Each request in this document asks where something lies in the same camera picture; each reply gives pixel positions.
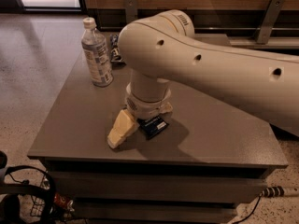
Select right grey metal bracket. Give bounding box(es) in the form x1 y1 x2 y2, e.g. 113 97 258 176
254 0 286 45

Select left grey metal bracket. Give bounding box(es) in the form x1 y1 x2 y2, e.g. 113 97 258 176
124 0 138 23

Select wire basket with can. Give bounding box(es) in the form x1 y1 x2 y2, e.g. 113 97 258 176
30 173 75 223

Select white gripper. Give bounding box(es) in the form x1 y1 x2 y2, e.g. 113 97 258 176
107 84 173 148

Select blue chip bag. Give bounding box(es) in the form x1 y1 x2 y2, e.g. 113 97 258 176
110 34 123 63

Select clear plastic water bottle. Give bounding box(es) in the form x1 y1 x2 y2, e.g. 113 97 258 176
81 17 113 87

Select black cable bundle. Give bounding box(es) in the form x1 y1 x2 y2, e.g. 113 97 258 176
0 150 57 224

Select striped cable connector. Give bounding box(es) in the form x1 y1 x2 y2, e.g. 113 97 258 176
262 186 299 198

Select grey drawer cabinet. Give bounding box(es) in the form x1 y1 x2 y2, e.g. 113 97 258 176
28 56 288 224

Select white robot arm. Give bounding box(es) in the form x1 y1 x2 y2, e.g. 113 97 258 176
107 10 299 148

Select grey metal bracket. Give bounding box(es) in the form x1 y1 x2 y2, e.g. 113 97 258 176
124 0 138 23
254 0 286 45

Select blue rxbar blueberry bar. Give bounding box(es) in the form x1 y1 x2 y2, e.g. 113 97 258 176
137 116 168 140

